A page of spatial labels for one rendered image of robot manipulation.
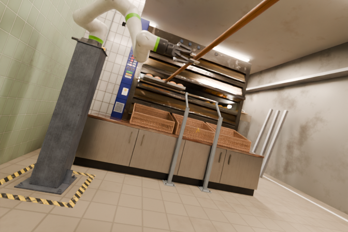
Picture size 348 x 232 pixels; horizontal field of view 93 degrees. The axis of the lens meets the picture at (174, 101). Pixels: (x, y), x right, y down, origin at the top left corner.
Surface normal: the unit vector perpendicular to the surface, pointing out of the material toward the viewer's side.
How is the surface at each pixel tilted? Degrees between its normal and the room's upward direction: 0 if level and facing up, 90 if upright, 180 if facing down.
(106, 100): 90
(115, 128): 90
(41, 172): 90
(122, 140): 90
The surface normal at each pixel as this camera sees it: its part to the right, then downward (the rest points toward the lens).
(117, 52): 0.23, -0.04
